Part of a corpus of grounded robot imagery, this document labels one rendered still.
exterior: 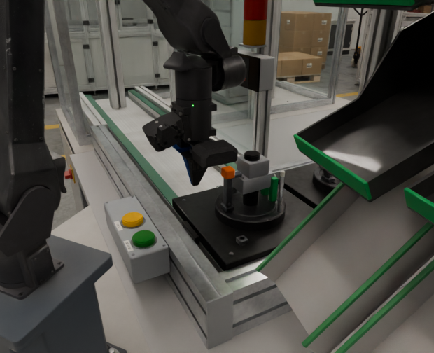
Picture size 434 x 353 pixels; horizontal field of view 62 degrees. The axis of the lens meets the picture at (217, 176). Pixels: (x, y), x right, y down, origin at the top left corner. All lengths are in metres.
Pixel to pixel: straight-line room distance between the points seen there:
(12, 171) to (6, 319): 0.15
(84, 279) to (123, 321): 0.23
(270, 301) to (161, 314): 0.19
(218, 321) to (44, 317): 0.26
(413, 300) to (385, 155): 0.15
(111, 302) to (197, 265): 0.18
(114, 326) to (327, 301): 0.36
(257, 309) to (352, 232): 0.21
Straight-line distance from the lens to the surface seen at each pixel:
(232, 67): 0.61
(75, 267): 0.49
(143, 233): 0.68
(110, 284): 0.76
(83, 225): 0.94
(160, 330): 0.66
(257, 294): 0.61
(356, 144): 0.43
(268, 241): 0.65
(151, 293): 0.72
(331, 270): 0.50
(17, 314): 0.45
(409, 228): 0.48
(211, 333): 0.60
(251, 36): 0.83
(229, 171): 0.65
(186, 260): 0.62
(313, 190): 0.83
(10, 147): 0.41
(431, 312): 0.46
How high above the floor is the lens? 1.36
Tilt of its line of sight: 27 degrees down
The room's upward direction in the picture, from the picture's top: straight up
